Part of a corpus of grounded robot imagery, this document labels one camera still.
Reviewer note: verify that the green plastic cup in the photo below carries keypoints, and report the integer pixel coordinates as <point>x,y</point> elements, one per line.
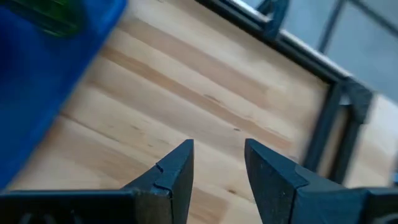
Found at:
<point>53,15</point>

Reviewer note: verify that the blue plastic tray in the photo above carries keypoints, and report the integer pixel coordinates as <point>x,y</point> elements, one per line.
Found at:
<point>31,93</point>

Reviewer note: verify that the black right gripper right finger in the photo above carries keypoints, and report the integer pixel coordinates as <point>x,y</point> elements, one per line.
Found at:
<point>295,199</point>

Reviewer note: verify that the black aluminium table frame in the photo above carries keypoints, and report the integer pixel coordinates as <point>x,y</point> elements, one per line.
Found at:
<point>323,124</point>

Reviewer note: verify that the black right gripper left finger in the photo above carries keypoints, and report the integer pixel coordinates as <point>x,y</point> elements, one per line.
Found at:
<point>124,208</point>

